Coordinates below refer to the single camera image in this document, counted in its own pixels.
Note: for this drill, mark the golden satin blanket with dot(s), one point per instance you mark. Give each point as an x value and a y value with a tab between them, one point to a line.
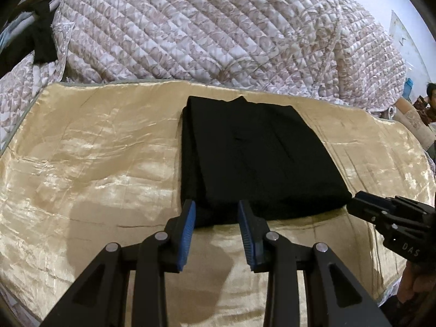
85	177

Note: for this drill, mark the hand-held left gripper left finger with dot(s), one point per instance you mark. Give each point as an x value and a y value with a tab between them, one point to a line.
186	235

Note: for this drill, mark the black pants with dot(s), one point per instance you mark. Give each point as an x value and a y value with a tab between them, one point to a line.
259	163

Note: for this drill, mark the person's right hand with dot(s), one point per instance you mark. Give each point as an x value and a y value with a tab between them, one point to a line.
417	281

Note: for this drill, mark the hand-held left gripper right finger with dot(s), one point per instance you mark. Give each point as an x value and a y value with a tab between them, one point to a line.
246	235

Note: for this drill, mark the quilted floral comforter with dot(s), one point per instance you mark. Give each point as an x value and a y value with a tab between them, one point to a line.
204	30

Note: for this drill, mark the dark cloth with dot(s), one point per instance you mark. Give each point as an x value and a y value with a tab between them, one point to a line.
44	41

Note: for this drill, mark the small blue object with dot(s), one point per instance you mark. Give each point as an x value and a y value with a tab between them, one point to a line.
408	87

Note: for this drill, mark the brown patterned pillow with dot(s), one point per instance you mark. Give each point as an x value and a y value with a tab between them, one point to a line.
414	122

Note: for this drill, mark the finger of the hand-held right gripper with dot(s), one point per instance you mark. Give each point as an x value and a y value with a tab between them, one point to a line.
364	211
373	200

